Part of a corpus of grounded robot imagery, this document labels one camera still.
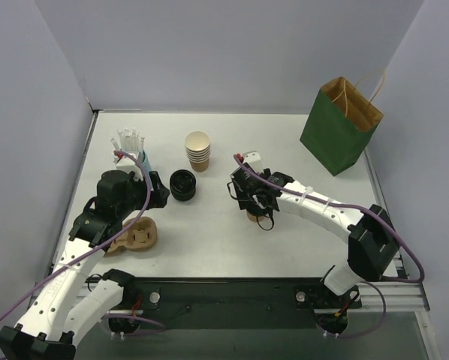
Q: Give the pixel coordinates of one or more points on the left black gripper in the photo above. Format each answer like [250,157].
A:
[155,190]

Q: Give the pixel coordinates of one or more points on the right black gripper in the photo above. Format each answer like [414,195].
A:
[251,193]

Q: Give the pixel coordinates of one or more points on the brown paper coffee cup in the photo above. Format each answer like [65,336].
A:
[254,218]

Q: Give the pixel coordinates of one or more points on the brown cardboard cup carrier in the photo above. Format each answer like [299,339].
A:
[142,236]

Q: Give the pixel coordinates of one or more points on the green paper bag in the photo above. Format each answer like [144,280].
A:
[340,125]

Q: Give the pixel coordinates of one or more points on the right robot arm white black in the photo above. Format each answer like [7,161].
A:
[371,249]

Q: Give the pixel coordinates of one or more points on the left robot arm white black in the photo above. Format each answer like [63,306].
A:
[55,324]

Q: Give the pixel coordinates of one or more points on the stack of black lids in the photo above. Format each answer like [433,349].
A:
[183,185]

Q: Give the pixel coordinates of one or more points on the blue straw holder cup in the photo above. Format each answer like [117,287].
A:
[145,161]

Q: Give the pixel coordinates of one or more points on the white wrapped straws bundle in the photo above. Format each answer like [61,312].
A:
[128,140]

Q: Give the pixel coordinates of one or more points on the stack of paper cups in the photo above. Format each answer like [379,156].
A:
[197,148]

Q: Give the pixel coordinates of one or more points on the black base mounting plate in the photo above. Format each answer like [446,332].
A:
[233,303]

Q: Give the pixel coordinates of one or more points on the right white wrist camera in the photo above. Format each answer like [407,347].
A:
[253,159]

